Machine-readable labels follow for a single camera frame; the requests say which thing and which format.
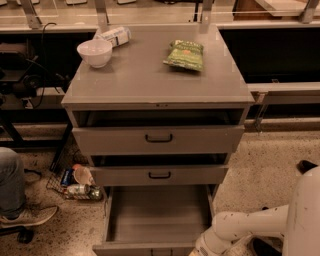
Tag black chair base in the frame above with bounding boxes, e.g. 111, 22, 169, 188
250, 238, 282, 256

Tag clear plastic cup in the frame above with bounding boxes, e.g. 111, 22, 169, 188
73, 164, 94, 185

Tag grey drawer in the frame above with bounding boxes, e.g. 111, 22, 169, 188
90, 154, 228, 186
72, 109, 244, 155
93, 185, 216, 256

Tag white ceramic bowl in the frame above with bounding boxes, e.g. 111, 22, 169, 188
77, 39, 113, 68

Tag person leg in jeans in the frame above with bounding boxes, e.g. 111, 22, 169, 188
0, 147, 26, 220

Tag black cable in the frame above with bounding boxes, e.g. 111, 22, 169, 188
31, 22, 64, 110

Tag green chip bag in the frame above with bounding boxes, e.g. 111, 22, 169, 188
163, 40, 204, 72

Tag grey middle drawer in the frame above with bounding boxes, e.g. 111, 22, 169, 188
90, 154, 228, 186

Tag grey bottom drawer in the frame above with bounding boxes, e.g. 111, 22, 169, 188
93, 185, 216, 256

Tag grey top drawer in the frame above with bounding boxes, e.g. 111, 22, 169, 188
72, 109, 244, 155

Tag dark machine on shelf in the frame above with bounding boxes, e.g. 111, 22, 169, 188
0, 42, 41, 98

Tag blue can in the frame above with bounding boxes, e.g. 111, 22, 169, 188
60, 168, 74, 187

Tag grey drawer cabinet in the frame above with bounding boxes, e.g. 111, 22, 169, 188
60, 23, 256, 201

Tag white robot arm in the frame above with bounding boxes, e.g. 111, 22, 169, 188
189, 167, 320, 256

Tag black office chair wheel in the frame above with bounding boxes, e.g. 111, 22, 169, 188
0, 226, 34, 244

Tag grey sneaker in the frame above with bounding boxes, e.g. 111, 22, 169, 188
0, 206, 58, 228

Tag black shoe right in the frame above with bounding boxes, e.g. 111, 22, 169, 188
297, 160, 317, 174

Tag wire basket on floor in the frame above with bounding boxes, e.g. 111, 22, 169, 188
45, 166, 103, 202

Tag green glass bottle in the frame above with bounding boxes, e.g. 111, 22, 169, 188
66, 184, 102, 200

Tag white plastic bottle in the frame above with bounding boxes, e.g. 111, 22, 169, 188
95, 26, 131, 47

